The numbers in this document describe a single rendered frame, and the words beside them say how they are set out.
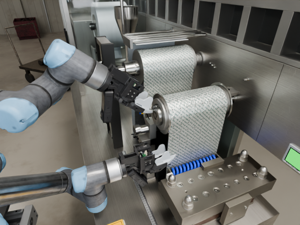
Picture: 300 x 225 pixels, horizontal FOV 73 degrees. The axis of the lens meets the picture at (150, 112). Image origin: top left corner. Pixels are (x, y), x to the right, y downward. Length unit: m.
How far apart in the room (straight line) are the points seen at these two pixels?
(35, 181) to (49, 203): 1.44
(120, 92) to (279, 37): 0.50
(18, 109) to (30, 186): 0.27
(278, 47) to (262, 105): 0.19
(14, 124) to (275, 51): 0.73
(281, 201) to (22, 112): 2.15
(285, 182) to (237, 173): 1.63
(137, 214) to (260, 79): 0.66
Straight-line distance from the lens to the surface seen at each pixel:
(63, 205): 2.10
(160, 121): 0.69
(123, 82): 0.61
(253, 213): 0.95
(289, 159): 0.79
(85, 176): 0.68
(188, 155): 0.83
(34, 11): 9.58
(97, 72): 0.57
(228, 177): 0.84
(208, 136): 0.82
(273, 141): 0.81
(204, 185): 0.80
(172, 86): 0.91
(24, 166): 2.60
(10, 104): 0.51
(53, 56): 0.55
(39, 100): 0.54
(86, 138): 1.21
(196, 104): 0.71
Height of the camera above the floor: 1.64
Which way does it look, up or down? 32 degrees down
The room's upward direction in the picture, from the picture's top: straight up
